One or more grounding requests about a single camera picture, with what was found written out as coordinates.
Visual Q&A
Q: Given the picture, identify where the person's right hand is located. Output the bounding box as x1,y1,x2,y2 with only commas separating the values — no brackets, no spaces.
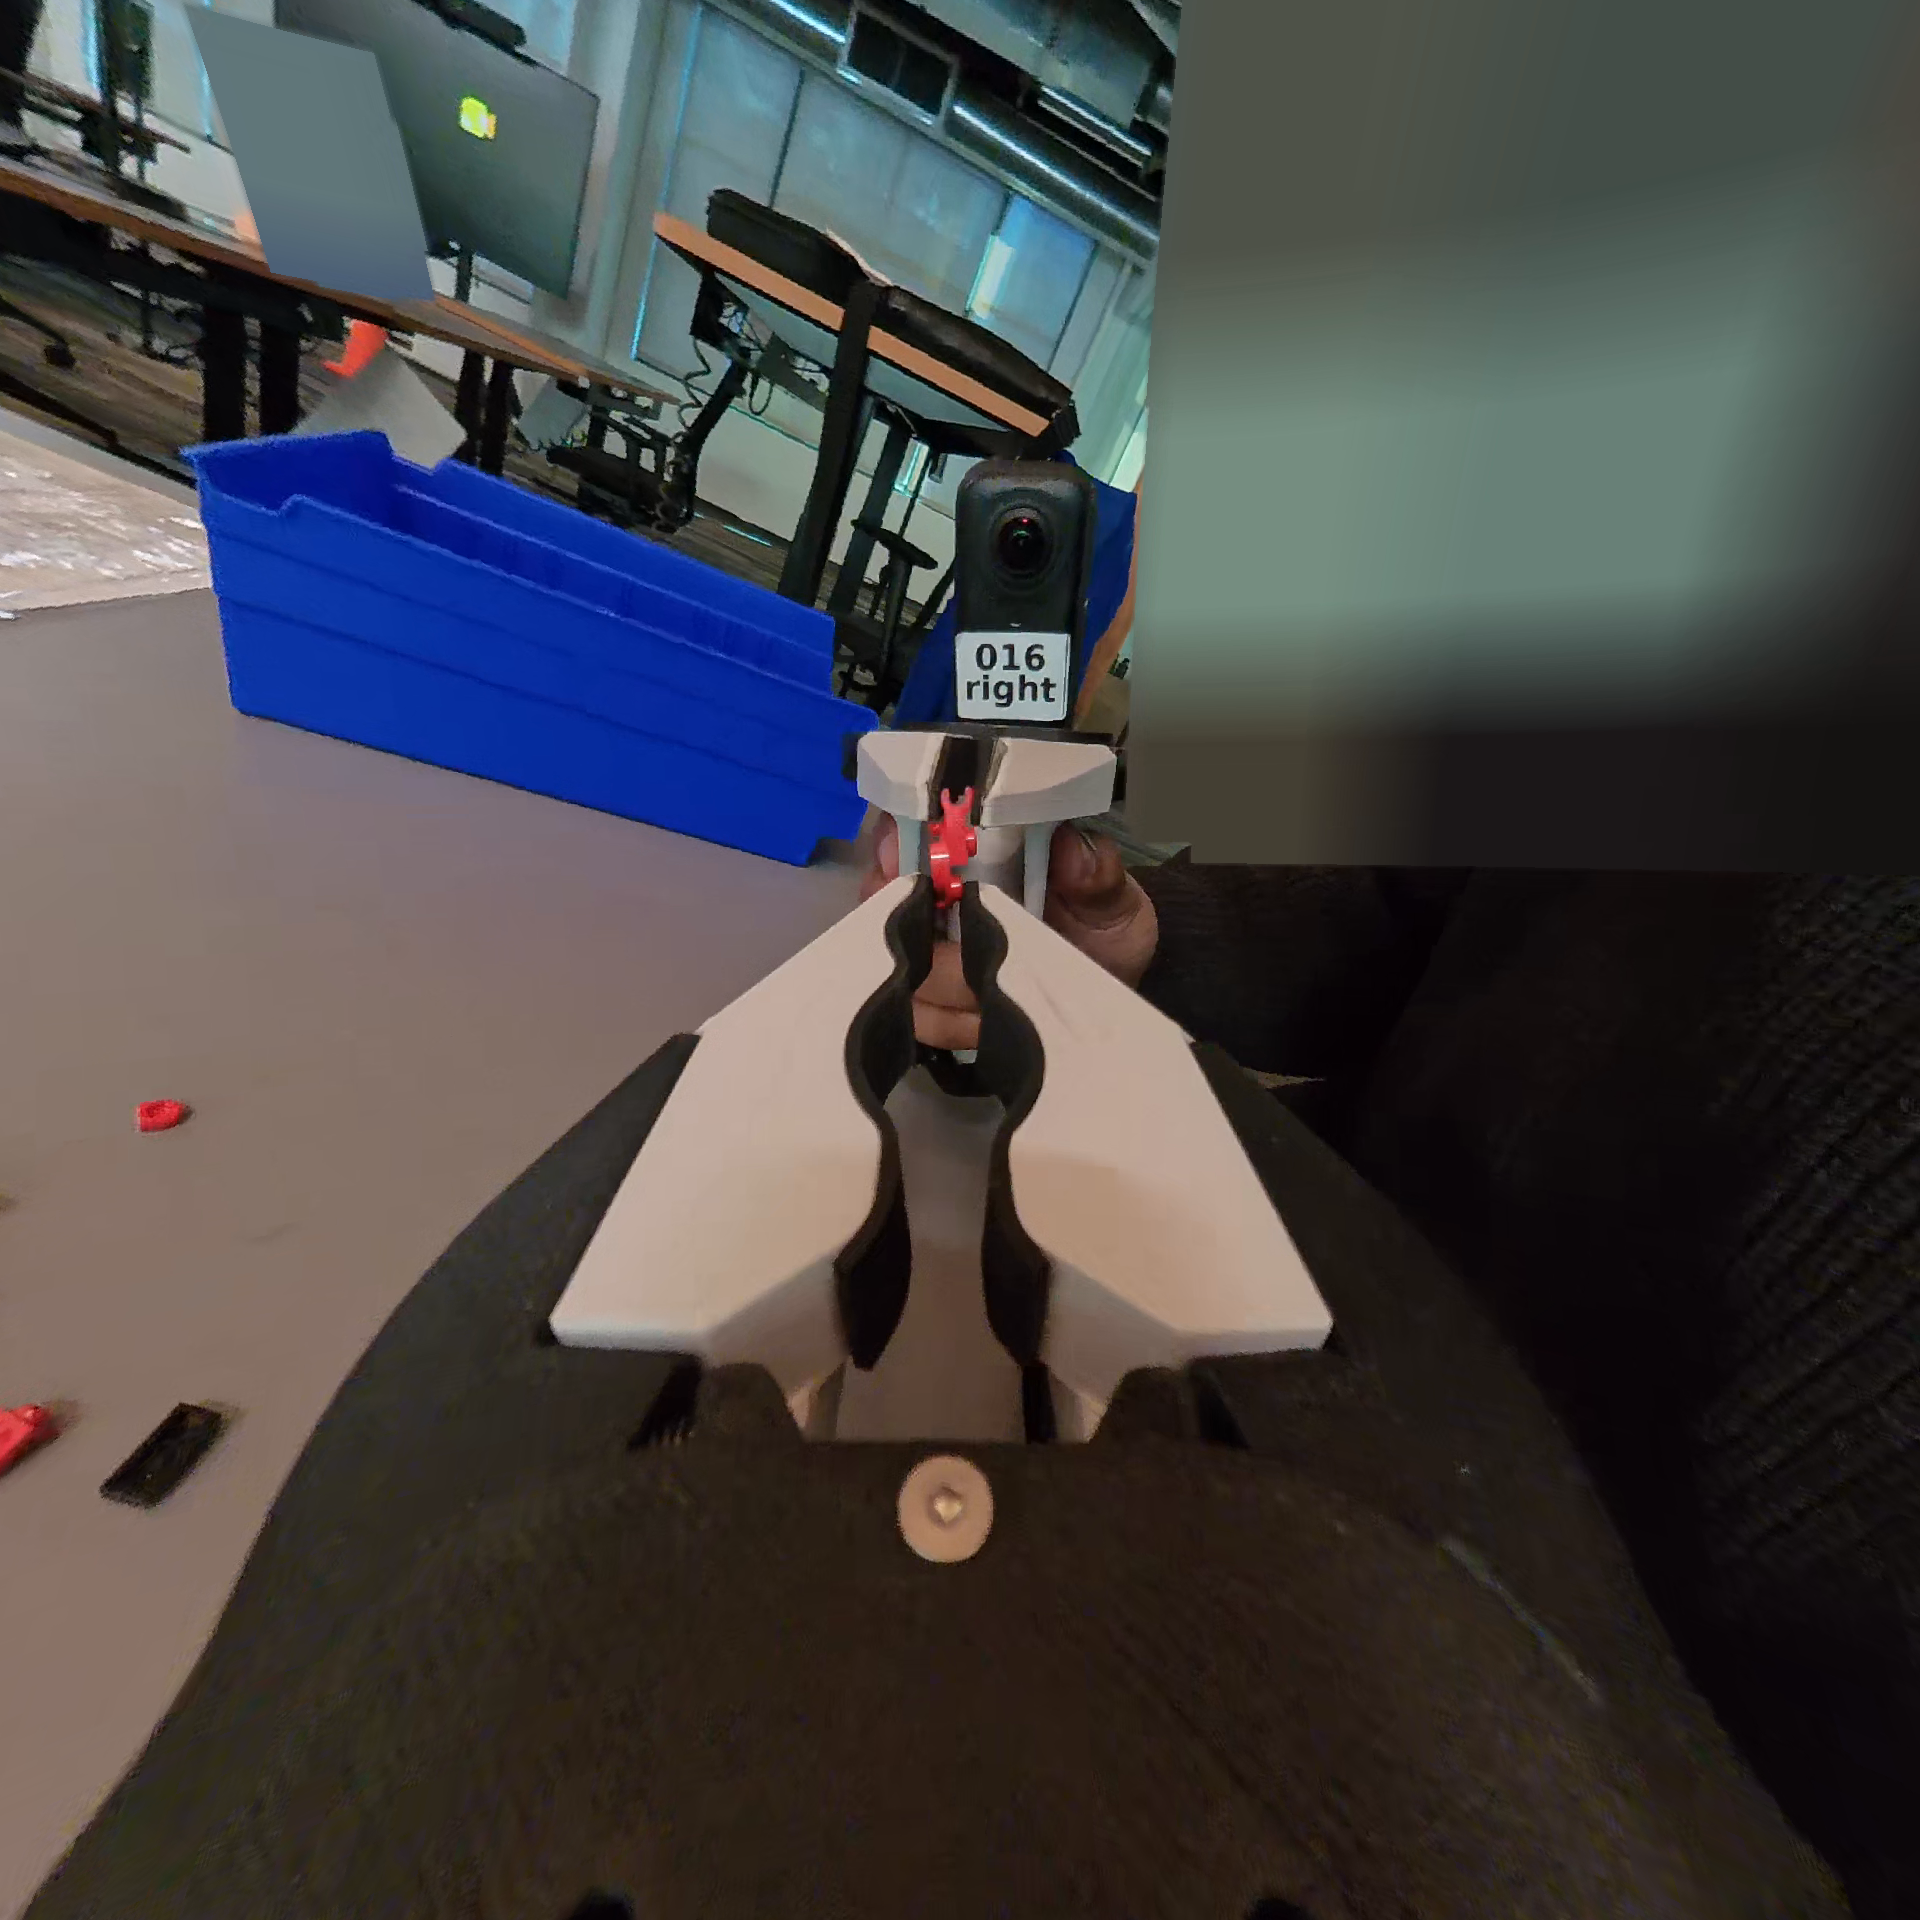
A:
861,823,1162,1051

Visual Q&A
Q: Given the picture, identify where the computer monitor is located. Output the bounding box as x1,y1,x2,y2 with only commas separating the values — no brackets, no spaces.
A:
276,0,601,297

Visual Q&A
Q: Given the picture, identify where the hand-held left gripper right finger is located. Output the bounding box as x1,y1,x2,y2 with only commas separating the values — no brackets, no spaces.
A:
957,883,1334,1444

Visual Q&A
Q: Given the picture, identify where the small red lego clip piece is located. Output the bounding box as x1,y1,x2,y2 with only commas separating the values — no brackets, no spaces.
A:
921,785,980,911

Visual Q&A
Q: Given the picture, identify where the crinkled clear plastic sheet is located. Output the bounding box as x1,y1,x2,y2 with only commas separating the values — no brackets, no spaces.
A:
0,433,212,615

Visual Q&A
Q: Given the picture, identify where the grey panel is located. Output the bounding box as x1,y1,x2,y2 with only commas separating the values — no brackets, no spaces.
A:
293,351,470,471

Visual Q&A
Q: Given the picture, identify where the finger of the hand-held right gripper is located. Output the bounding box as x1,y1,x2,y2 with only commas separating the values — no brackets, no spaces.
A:
975,736,1119,921
854,728,970,903

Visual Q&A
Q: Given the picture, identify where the long black lego plate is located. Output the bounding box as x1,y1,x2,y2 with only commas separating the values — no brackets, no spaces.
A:
100,1400,228,1508

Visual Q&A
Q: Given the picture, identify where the person's black sweater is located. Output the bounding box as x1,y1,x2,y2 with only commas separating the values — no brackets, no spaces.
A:
1124,862,1920,1920

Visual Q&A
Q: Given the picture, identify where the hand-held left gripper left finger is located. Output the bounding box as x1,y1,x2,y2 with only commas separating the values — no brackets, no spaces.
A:
551,877,933,1439

